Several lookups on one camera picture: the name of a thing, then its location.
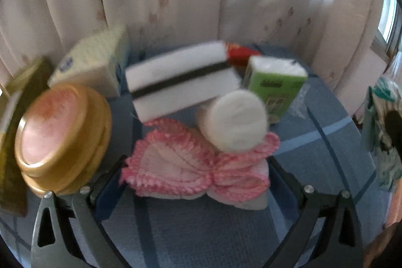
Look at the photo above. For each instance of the red cloth gold pattern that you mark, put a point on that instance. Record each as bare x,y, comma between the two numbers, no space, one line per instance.
241,54

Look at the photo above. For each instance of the pink knitted cloth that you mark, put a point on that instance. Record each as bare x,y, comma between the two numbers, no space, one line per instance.
169,161

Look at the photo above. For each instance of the gold metal tray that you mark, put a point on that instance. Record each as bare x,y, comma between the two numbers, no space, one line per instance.
12,180

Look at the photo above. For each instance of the green tissue pack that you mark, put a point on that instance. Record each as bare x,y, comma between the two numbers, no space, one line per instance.
276,82

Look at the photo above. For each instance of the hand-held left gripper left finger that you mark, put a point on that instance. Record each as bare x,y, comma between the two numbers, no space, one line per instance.
78,217

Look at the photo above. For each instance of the clear plastic wrap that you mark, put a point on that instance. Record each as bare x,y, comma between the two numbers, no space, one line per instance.
300,101

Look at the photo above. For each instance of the pale yellow tissue box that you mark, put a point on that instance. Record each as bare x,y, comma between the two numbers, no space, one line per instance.
94,64

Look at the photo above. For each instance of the blue checked cloth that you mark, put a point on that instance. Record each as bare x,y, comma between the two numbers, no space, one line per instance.
314,145

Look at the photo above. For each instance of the white rolled towel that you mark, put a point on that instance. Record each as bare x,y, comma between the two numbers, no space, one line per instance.
235,120

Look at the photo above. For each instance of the window frame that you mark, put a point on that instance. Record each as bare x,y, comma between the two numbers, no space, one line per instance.
394,29

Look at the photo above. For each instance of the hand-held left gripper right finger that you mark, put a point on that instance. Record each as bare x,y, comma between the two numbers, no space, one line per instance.
317,217

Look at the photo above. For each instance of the round gold tin pink lid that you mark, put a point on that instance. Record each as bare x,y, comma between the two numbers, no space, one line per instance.
56,130

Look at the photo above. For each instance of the teal printed bag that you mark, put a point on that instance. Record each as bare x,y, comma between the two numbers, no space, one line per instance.
377,161

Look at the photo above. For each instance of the white sponge black stripe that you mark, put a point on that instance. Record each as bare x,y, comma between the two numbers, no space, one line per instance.
176,67

